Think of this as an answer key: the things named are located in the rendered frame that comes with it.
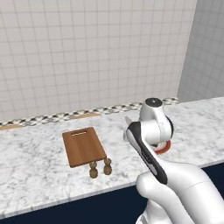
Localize brown wooden cutting board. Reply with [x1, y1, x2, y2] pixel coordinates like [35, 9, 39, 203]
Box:
[61, 126, 108, 169]

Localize dark blue counter cabinets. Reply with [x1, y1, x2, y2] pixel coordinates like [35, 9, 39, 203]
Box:
[0, 162, 224, 224]

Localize red plate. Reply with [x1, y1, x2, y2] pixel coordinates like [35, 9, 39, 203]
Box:
[153, 139, 172, 156]

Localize brown wooden shaker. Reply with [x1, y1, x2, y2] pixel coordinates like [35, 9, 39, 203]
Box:
[88, 161, 99, 179]
[102, 157, 113, 176]

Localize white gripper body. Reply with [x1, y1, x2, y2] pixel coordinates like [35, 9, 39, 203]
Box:
[122, 115, 136, 144]

